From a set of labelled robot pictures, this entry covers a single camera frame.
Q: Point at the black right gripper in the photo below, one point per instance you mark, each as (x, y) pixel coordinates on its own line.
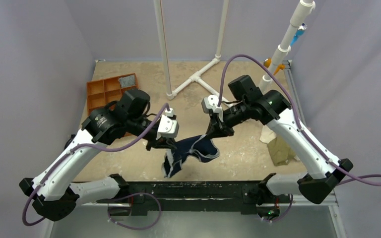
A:
(218, 124)

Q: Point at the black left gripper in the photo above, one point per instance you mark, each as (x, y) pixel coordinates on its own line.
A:
(162, 143)

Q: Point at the navy blue underwear white trim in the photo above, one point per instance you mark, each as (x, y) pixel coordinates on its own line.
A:
(200, 147)

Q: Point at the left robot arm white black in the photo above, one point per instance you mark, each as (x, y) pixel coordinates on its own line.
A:
(53, 194)

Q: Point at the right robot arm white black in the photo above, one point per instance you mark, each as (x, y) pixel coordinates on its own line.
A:
(324, 170)

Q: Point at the grey folded cloth in tray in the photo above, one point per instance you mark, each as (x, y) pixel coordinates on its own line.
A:
(127, 81)

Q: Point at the orange compartment tray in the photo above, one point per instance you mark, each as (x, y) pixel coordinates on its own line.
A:
(101, 92)

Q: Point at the white PVC angled pole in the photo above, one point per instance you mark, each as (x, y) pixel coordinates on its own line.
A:
(303, 9)

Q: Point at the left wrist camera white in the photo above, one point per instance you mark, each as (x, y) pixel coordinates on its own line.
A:
(168, 126)

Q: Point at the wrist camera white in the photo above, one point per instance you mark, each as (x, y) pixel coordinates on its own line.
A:
(210, 105)
(168, 126)

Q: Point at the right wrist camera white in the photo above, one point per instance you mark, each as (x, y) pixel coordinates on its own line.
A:
(210, 105)

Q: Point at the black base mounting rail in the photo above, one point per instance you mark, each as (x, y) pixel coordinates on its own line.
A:
(245, 197)

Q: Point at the white PVC pipe frame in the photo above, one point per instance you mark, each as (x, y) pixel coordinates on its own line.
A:
(191, 30)

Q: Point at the aluminium extrusion frame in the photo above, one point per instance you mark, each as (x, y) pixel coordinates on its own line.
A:
(54, 194)

